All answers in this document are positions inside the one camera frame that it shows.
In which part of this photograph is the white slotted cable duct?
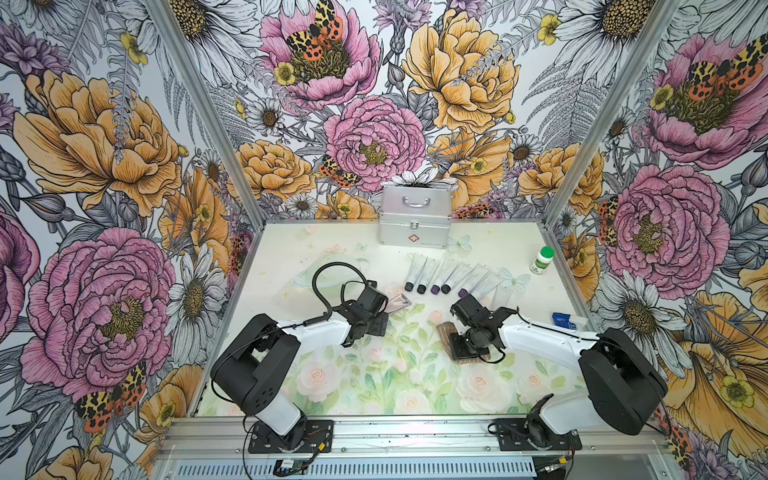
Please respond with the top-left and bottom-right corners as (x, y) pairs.
(167, 456), (536, 479)

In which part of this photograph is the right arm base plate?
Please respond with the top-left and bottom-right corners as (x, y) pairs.
(487, 416), (582, 452)

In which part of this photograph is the purple metallic tube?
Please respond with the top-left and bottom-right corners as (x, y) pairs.
(384, 293), (412, 314)

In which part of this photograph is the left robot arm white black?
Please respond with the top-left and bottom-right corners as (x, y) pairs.
(211, 282), (388, 451)

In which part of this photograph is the brown striped towel cloth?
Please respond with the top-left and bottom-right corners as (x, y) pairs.
(435, 322), (481, 364)

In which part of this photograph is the white bottle green cap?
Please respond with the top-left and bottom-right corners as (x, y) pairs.
(530, 246), (555, 274)

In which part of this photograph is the aluminium corner post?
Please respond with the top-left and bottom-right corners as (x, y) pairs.
(147, 1), (266, 233)
(542, 0), (681, 228)

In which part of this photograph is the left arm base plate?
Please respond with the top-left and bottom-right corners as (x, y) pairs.
(247, 418), (335, 454)

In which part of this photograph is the right aluminium corner post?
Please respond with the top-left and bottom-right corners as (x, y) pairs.
(542, 0), (681, 228)

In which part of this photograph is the white tube black cap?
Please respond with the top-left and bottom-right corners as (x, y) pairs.
(441, 263), (473, 294)

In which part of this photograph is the blue white packet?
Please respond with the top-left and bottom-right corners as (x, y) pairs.
(552, 312), (589, 331)

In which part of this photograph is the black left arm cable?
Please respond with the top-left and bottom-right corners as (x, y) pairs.
(299, 261), (373, 328)

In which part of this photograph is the white tube teal cap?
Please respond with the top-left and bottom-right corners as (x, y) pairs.
(404, 254), (426, 292)

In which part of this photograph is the white tube purple cap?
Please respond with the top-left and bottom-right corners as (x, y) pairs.
(458, 264), (490, 298)
(430, 258), (458, 295)

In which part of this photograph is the white tube dark blue cap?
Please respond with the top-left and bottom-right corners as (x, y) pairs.
(473, 272), (502, 300)

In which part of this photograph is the left aluminium corner post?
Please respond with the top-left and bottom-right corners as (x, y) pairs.
(147, 1), (266, 233)

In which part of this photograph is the silver aluminium first aid case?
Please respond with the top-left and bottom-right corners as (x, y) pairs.
(379, 186), (452, 249)

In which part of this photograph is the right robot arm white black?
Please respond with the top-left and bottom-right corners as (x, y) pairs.
(442, 294), (668, 450)

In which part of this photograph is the aluminium front rail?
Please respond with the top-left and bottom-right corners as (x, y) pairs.
(158, 415), (667, 460)

